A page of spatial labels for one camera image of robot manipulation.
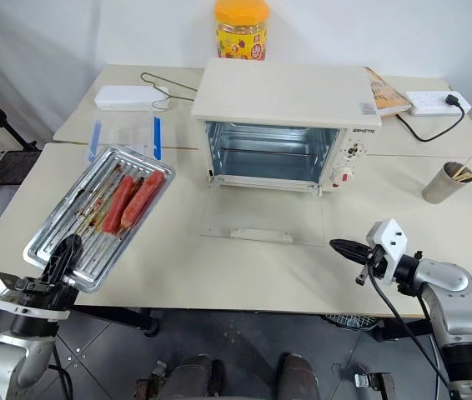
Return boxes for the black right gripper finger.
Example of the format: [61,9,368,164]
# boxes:
[335,247,372,265]
[329,237,372,255]

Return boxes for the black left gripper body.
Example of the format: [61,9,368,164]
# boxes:
[13,272,81,312]

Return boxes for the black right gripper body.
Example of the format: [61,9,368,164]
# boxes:
[354,244,390,287]

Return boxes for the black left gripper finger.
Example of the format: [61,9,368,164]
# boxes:
[43,233,85,285]

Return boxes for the silver ribbed baking tray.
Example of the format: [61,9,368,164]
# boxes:
[23,144,177,295]

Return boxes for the white oven timer knob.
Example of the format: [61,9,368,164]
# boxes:
[329,165,357,191]

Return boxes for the red sausage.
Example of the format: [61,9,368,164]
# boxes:
[102,174,137,236]
[120,170,166,230]

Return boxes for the glass oven door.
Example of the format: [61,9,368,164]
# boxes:
[200,190,327,245]

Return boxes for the white toaster oven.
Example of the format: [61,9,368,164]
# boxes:
[191,57,383,197]

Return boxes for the grey metal cup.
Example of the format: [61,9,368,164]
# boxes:
[422,161,472,206]

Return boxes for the black stand platform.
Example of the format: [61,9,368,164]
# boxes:
[0,150,43,187]

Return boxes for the dark rounded shape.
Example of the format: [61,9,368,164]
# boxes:
[278,352,321,400]
[163,352,222,400]

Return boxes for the wooden skewers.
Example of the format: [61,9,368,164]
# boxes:
[451,149,472,183]

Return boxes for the clear box with blue latches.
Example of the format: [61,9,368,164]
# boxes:
[82,111,164,164]

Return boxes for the orange book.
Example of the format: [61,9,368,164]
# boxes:
[364,66,414,118]

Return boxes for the white power strip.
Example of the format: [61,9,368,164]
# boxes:
[404,89,472,118]

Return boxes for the flat white box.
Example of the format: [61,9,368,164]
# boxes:
[94,85,170,112]

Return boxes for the yellow jar with orange lid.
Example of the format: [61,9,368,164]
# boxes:
[213,0,272,62]

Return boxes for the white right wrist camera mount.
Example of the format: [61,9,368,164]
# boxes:
[364,217,409,285]

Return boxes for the wire mesh basket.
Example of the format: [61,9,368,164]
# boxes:
[322,313,378,331]

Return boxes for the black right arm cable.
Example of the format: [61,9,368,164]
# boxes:
[365,264,454,391]

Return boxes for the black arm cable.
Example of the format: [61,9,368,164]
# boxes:
[48,347,73,400]
[365,264,454,391]

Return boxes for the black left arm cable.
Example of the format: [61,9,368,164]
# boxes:
[48,347,73,400]

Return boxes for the black plug and cable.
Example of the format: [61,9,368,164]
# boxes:
[394,94,472,144]

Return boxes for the thin wire hanger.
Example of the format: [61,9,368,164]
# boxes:
[139,72,198,111]

